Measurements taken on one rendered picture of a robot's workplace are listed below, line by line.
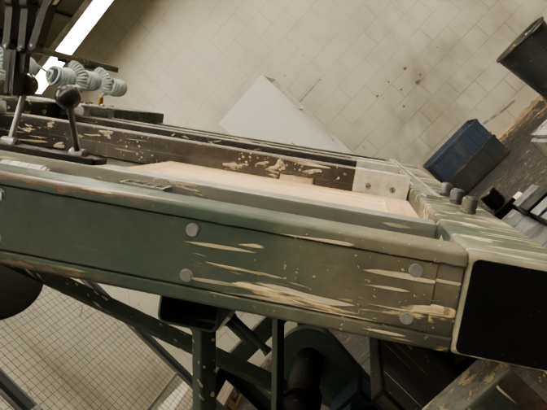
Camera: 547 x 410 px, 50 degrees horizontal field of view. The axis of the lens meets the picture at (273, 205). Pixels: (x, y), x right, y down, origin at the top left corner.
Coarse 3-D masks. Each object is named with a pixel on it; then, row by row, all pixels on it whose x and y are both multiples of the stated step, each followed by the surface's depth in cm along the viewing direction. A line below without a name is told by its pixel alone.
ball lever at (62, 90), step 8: (64, 88) 86; (72, 88) 86; (56, 96) 86; (64, 96) 86; (72, 96) 86; (80, 96) 87; (64, 104) 86; (72, 104) 87; (72, 112) 89; (72, 120) 90; (72, 128) 90; (72, 136) 91; (72, 152) 93; (80, 152) 93
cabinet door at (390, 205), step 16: (176, 176) 114; (192, 176) 119; (208, 176) 123; (224, 176) 128; (240, 176) 131; (256, 176) 135; (272, 192) 112; (288, 192) 116; (304, 192) 120; (320, 192) 125; (336, 192) 129; (352, 192) 132; (368, 208) 110; (384, 208) 113; (400, 208) 115
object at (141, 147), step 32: (0, 64) 145; (0, 96) 142; (0, 128) 145; (32, 128) 144; (64, 128) 143; (96, 128) 141; (128, 160) 141; (160, 160) 140; (192, 160) 139; (224, 160) 138; (256, 160) 137; (288, 160) 135; (384, 192) 133
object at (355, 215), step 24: (72, 168) 92; (96, 168) 91; (120, 168) 93; (192, 192) 89; (216, 192) 89; (240, 192) 88; (264, 192) 91; (312, 216) 87; (336, 216) 86; (360, 216) 86; (384, 216) 85; (408, 216) 89
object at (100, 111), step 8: (96, 72) 204; (104, 72) 204; (104, 80) 207; (104, 88) 204; (96, 112) 204; (104, 112) 204; (112, 112) 206; (120, 120) 203; (128, 120) 204; (168, 128) 200; (176, 128) 205; (216, 136) 198; (224, 136) 199; (264, 144) 196; (272, 144) 196; (320, 152) 194; (328, 152) 198; (368, 160) 192; (376, 160) 191
